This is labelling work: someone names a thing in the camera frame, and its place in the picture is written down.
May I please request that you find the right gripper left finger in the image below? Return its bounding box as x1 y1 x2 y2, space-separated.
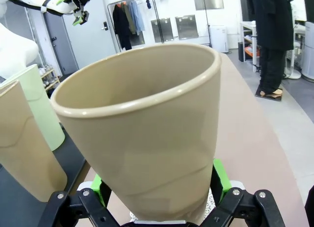
40 174 118 227

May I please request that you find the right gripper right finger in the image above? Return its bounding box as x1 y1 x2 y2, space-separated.
200 159 287 227

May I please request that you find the white lace coaster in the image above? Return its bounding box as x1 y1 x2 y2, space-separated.
129 187 218 224

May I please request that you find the tan plastic cup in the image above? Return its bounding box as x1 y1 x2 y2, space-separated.
0 80 68 203
50 43 222 224

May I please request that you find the pale green plastic cup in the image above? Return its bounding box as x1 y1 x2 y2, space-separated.
0 63 66 152

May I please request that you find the grey door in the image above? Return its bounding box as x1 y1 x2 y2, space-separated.
43 12 79 77

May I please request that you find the hanging black jacket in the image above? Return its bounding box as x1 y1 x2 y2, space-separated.
112 3 133 51

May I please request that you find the hanging olive shirt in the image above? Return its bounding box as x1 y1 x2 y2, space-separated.
121 2 137 35

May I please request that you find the wooden shoe rack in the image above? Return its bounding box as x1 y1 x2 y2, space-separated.
38 64 61 91

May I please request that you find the black plastic tray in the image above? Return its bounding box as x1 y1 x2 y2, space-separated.
0 122 87 227

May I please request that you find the white box air purifier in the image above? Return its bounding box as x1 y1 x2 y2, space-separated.
209 25 229 53

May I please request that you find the black speaker box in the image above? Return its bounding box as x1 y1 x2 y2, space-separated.
237 41 246 62

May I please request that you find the tall white cylinder purifier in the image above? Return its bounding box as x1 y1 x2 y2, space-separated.
300 20 314 83

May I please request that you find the white shelf unit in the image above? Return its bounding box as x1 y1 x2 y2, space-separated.
239 20 261 73

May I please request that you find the black robed mannequin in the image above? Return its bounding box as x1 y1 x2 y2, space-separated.
245 0 295 103

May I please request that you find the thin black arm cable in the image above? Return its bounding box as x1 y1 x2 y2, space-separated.
8 0 74 16

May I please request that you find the black cable sleeve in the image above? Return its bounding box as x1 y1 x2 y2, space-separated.
304 184 314 219

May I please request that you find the small silver wall panel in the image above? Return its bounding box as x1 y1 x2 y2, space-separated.
175 15 199 40
151 17 174 43

